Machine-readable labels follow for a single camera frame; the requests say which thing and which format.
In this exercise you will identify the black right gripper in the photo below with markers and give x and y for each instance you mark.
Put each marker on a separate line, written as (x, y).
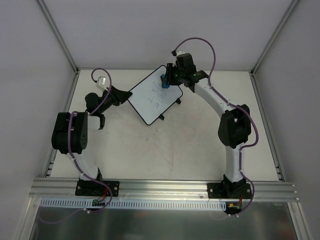
(172, 75)

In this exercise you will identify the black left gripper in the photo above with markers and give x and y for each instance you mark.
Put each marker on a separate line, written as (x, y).
(116, 95)

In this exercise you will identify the blue whiteboard eraser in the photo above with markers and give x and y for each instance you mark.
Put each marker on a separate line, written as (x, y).
(164, 82)

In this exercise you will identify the white whiteboard with black frame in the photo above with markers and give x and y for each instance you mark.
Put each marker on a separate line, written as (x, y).
(150, 100)

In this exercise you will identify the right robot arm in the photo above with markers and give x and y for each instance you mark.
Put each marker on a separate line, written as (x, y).
(234, 126)

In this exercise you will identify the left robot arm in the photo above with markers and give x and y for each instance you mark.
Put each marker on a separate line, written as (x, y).
(70, 133)

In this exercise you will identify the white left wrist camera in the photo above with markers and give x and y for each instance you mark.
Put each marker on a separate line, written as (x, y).
(101, 83)

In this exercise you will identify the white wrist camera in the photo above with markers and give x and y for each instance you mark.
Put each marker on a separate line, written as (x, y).
(176, 53)
(101, 83)

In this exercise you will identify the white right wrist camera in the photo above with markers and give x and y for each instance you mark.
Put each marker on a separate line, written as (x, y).
(176, 53)

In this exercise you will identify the left table edge rail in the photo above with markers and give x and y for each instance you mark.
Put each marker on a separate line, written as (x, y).
(59, 134)

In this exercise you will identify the table edge rail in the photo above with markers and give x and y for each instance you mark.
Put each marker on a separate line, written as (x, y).
(271, 143)
(59, 134)

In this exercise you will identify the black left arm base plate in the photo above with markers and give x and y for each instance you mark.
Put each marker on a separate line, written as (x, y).
(93, 189)

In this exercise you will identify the white slotted cable duct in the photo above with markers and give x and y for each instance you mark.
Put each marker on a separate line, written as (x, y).
(90, 203)

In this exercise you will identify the aluminium mounting rail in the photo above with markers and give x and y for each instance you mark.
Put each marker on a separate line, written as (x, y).
(176, 190)

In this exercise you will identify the left aluminium frame post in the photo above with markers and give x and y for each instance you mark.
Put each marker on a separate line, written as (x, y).
(57, 34)

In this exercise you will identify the aluminium frame post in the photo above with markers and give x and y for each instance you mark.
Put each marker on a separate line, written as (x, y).
(57, 34)
(275, 34)

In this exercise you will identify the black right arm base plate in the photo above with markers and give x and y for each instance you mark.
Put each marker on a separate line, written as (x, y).
(219, 191)

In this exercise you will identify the right aluminium frame post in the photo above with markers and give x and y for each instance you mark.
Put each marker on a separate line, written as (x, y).
(275, 34)

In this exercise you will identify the right table edge rail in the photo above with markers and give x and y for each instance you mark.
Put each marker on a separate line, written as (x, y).
(271, 143)

